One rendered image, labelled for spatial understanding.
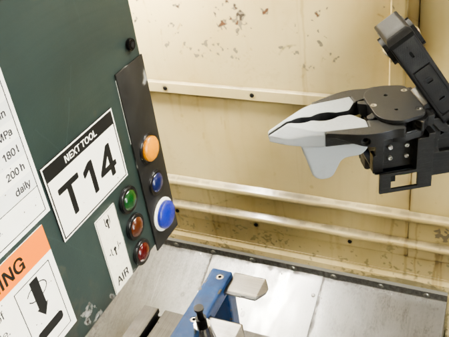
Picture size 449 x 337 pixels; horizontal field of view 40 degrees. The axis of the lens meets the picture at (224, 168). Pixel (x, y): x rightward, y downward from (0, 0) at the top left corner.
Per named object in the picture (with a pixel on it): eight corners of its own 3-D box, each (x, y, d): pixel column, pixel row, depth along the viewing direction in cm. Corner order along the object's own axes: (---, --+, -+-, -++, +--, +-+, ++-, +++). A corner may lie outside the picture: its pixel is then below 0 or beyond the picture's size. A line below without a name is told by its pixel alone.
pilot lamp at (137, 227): (146, 229, 60) (142, 210, 59) (135, 243, 59) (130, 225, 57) (141, 228, 60) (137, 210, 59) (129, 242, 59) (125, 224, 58)
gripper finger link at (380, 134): (329, 155, 56) (424, 140, 56) (329, 141, 55) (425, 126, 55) (317, 130, 60) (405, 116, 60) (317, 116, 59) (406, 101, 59)
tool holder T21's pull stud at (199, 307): (200, 318, 93) (197, 301, 91) (210, 321, 92) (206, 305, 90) (194, 325, 92) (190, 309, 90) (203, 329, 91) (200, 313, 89)
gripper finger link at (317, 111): (272, 176, 62) (362, 162, 62) (267, 125, 59) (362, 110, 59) (267, 160, 65) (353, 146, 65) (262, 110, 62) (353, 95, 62)
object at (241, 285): (272, 282, 109) (272, 279, 109) (261, 303, 105) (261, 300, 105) (236, 274, 112) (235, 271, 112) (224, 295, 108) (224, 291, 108)
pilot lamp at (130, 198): (140, 202, 59) (135, 184, 57) (128, 216, 57) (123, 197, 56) (135, 202, 59) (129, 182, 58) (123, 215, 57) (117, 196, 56)
